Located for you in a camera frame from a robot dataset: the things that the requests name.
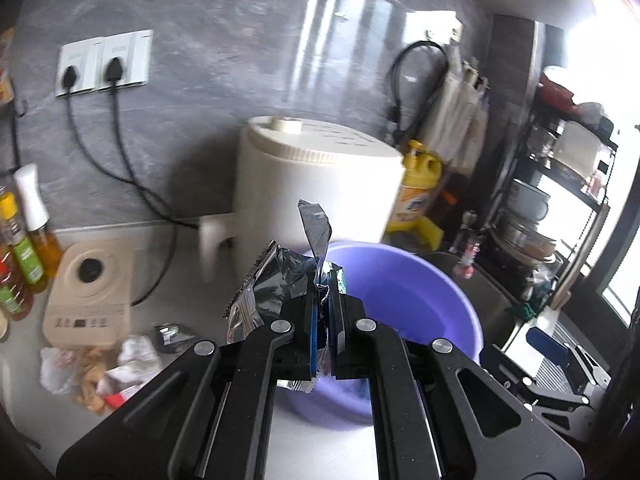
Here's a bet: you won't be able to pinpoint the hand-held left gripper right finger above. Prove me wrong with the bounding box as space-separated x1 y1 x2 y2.
327 292 586 480

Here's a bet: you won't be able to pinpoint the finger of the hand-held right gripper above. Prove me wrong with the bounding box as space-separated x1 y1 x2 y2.
481 344 593 413
529 326 612 393

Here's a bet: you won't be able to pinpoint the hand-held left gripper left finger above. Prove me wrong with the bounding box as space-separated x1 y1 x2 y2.
56 292 322 480

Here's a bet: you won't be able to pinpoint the silver foil snack wrapper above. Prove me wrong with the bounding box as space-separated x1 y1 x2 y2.
222 199 349 392

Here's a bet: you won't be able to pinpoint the purple plastic bucket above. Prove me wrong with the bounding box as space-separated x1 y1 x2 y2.
272 240 485 431

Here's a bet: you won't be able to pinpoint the grey ribbed drain mat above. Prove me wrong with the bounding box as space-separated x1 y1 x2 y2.
534 320 602 397

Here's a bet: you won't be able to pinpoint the green scrubber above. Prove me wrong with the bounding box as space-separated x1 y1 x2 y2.
505 300 537 322

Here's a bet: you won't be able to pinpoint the steel sink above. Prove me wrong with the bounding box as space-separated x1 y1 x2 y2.
425 250 526 352

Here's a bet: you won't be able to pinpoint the steel pot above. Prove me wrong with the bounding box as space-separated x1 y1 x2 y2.
492 215 559 267

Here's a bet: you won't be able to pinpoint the yellow sponge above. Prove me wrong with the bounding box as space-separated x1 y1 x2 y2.
400 217 445 252

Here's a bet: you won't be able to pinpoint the crumpled dark foil wrapper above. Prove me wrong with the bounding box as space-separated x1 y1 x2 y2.
152 324 202 357

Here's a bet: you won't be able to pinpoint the white air fryer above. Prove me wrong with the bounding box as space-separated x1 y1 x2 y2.
199 116 407 282

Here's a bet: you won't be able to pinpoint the yellow detergent bottle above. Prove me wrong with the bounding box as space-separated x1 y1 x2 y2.
385 139 445 233

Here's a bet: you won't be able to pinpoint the crumpled white paper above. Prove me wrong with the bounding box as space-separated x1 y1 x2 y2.
117 335 164 372

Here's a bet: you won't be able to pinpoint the black dish shelf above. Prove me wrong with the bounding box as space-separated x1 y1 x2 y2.
492 60 622 312

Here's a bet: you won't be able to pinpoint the crumpled red white wrapper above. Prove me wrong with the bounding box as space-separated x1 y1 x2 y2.
102 365 152 409

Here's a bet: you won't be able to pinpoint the crumpled brown paper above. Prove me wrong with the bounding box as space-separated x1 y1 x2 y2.
75 347 122 415

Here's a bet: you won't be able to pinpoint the hanging white bags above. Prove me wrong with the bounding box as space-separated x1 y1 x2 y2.
425 47 489 177

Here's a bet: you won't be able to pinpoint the red dish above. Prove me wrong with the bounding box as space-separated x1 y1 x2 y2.
540 72 577 112

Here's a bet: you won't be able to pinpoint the crumpled white plastic wrap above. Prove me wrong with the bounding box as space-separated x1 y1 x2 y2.
40 345 77 397

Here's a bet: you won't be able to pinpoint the white-capped oil spray bottle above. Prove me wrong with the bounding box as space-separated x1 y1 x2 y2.
14 162 64 282

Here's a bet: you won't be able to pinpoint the yellow-capped green label bottle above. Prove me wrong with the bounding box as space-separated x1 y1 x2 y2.
0 192 49 294

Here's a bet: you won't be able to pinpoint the red-capped sauce bottle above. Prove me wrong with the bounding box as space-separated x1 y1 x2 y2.
0 255 34 322

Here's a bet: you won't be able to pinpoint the yellow snack packet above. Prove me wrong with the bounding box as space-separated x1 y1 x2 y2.
0 27 16 106

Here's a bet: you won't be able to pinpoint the black looped hanging cable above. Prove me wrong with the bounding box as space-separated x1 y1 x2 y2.
387 40 451 137

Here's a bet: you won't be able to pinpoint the black power cable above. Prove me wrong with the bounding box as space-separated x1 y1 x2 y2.
112 81 179 307
65 89 201 229

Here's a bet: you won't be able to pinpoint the white wall socket with switch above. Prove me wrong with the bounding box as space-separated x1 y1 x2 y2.
97 30 153 90

